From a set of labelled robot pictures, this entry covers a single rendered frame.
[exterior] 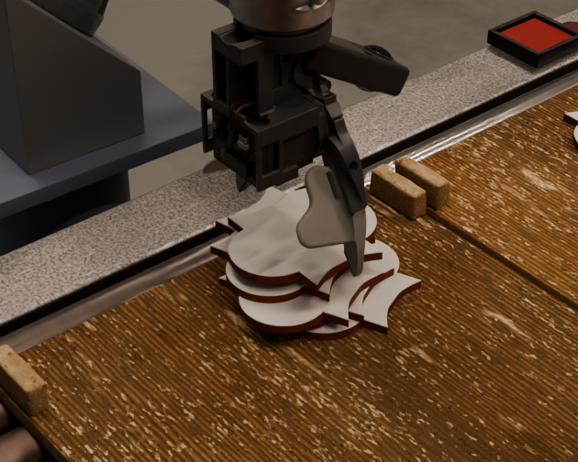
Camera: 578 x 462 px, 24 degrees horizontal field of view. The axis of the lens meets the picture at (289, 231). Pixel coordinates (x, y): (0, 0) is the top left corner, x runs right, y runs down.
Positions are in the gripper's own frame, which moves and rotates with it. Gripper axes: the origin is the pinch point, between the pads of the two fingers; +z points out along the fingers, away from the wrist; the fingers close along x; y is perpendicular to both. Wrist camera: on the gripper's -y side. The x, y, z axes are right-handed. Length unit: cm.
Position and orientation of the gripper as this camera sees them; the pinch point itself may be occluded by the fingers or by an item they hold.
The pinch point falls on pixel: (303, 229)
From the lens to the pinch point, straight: 108.5
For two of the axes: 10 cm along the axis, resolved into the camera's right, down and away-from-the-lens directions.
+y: -7.8, 3.7, -5.0
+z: 0.0, 8.1, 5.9
